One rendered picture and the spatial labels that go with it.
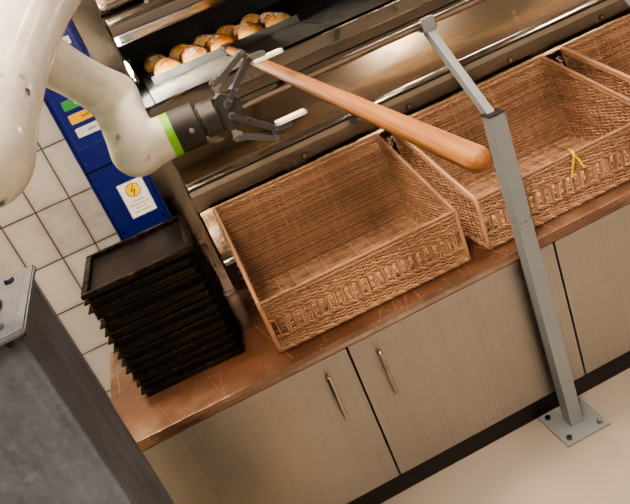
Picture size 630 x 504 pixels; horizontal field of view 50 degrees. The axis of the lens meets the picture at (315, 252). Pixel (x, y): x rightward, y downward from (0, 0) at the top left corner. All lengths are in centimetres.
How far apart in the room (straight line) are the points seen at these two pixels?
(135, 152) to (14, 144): 67
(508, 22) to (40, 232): 153
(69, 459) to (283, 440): 95
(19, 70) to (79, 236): 126
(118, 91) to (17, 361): 75
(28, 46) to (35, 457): 48
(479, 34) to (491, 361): 99
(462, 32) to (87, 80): 124
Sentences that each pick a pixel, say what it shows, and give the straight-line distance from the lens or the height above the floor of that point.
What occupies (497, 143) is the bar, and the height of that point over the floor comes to 89.
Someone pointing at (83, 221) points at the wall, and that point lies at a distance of 204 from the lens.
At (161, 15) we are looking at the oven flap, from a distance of 181.
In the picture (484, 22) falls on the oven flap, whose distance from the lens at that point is 225.
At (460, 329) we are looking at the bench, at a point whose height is 44.
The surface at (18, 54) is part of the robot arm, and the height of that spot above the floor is 145.
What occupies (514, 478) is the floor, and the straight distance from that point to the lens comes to 201.
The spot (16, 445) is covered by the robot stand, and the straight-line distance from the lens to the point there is 88.
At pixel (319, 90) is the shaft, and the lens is 125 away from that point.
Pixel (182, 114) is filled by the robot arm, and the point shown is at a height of 123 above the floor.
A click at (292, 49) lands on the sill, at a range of 202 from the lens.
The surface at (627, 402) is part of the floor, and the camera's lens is 215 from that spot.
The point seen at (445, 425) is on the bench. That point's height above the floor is 18.
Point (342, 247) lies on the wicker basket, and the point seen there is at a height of 59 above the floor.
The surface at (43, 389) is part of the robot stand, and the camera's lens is 85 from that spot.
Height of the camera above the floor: 146
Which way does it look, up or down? 24 degrees down
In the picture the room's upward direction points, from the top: 23 degrees counter-clockwise
